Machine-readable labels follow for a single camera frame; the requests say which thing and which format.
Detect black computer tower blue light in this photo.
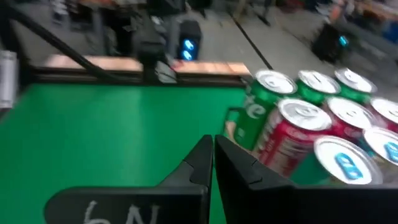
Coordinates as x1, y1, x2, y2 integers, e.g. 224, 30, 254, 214
177, 19, 203, 62
310, 22, 349, 64

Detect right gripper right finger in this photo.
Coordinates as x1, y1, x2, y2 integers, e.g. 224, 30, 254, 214
214, 134, 398, 224

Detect black metal table frame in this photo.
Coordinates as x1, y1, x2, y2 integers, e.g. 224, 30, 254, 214
29, 65, 253, 88

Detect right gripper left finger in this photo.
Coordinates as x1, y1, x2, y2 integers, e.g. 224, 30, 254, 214
43, 134, 215, 224

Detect green table mat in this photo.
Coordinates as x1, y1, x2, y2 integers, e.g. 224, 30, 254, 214
0, 83, 333, 224

